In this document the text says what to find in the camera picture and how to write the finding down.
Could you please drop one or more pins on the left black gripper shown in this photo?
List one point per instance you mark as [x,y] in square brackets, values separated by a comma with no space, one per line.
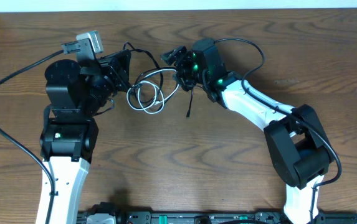
[118,74]

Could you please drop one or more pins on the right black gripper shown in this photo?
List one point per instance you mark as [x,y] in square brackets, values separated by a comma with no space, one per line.
[178,55]

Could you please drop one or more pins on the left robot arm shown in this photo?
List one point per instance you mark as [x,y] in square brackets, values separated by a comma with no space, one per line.
[77,91]

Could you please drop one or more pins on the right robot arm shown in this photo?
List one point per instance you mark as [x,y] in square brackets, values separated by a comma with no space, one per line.
[299,149]

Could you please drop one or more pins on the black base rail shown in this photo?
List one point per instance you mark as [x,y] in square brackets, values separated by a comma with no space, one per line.
[105,212]

